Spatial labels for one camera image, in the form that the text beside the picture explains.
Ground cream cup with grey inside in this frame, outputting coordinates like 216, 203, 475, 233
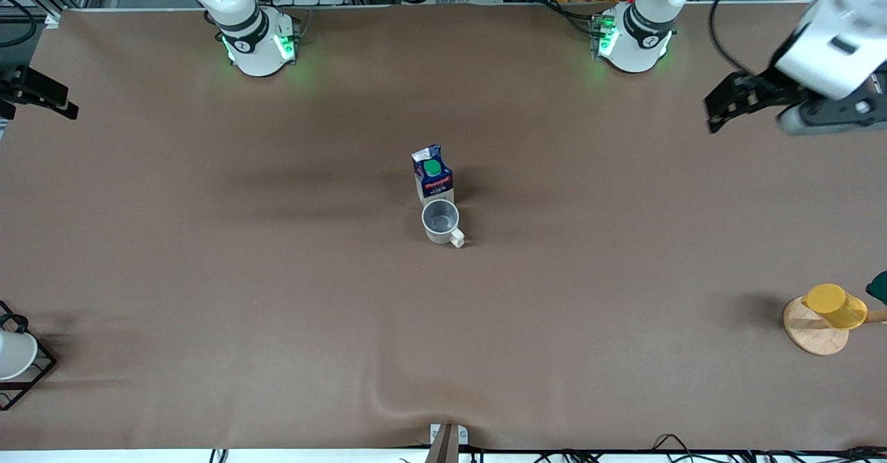
421, 199, 466, 249

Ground white cup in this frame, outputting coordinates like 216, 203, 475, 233
0, 330, 39, 381

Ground blue and white milk carton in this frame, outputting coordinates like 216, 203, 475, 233
411, 144, 455, 207

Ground metal table bracket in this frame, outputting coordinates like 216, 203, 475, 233
424, 423, 469, 463

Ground yellow cup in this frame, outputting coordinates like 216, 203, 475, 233
802, 283, 869, 330

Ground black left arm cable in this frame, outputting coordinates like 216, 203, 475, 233
706, 0, 757, 77

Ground black wire rack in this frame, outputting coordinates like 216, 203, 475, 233
0, 300, 58, 412

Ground wooden mug stand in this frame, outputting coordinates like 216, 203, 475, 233
783, 295, 887, 357

